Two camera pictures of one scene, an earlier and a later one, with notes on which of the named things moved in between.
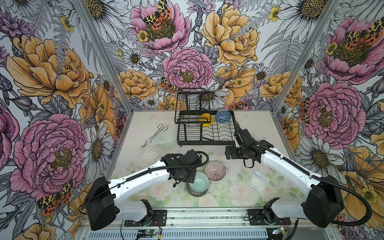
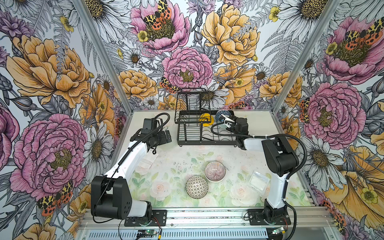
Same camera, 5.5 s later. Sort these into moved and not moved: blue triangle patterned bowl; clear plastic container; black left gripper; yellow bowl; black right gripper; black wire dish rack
Moved: black right gripper; black left gripper
Not moved: yellow bowl; clear plastic container; blue triangle patterned bowl; black wire dish rack
